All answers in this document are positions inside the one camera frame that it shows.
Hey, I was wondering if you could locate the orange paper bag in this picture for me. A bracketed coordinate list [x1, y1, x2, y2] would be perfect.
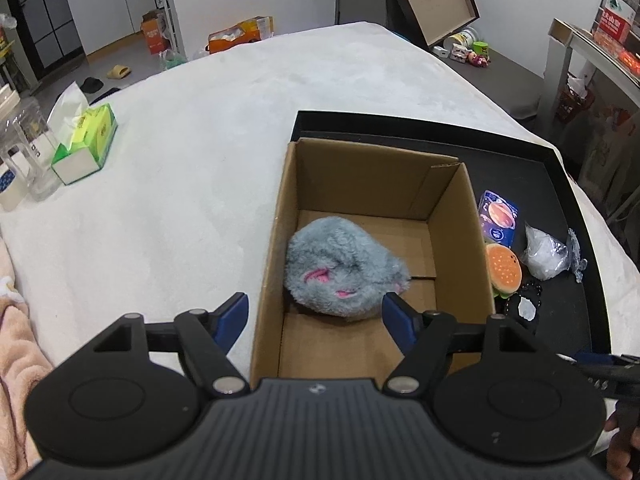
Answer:
[207, 16, 275, 55]

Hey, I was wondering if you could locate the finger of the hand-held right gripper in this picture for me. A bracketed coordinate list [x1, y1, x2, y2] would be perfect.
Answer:
[572, 352, 640, 401]

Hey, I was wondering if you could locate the white floor cabinet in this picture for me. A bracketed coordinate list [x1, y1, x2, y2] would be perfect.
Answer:
[65, 0, 168, 56]

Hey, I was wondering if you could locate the white jar green label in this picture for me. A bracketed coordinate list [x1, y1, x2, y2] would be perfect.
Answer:
[445, 27, 478, 51]

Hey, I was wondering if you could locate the orange cardboard box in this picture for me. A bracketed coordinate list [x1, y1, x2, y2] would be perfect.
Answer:
[141, 10, 171, 56]

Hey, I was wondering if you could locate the blue planet print packet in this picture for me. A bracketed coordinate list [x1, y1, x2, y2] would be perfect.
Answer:
[477, 190, 521, 250]

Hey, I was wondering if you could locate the red basket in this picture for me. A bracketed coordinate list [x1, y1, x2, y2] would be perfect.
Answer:
[556, 77, 596, 123]

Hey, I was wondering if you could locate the red label water bottle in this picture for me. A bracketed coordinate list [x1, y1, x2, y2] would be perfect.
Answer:
[592, 0, 640, 43]

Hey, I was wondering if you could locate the black framed glass door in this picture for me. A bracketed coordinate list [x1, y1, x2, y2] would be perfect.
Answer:
[0, 0, 83, 68]

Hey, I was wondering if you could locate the grey plush toy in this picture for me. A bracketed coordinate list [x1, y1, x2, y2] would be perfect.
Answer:
[284, 216, 412, 318]

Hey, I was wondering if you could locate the white plastic bag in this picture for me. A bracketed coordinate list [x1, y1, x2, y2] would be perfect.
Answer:
[519, 223, 571, 281]

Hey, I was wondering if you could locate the white narrow shelf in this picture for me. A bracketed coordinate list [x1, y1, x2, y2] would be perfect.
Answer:
[152, 0, 179, 56]

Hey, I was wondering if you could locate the black tray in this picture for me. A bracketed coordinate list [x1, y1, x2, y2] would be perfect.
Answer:
[289, 110, 614, 361]

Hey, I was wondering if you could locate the hamburger plush toy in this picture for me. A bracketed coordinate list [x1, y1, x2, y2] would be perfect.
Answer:
[484, 242, 523, 301]

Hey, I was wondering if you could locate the green tissue box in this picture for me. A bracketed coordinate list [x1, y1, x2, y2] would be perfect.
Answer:
[47, 82, 118, 186]

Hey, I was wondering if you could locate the clear plastic bottle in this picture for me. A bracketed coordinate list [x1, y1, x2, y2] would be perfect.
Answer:
[0, 97, 62, 202]

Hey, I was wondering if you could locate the person's right hand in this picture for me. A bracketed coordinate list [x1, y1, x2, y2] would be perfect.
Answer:
[604, 400, 640, 480]

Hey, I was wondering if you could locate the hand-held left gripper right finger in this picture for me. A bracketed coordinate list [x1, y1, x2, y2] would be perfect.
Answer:
[381, 292, 551, 396]

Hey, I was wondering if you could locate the white desk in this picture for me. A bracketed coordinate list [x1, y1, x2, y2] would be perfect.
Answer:
[537, 17, 640, 146]

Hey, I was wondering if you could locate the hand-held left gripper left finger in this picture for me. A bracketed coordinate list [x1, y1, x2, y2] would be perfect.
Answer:
[92, 292, 251, 397]

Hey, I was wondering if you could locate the pink fleece blanket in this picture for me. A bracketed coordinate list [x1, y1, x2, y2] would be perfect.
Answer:
[0, 237, 56, 471]

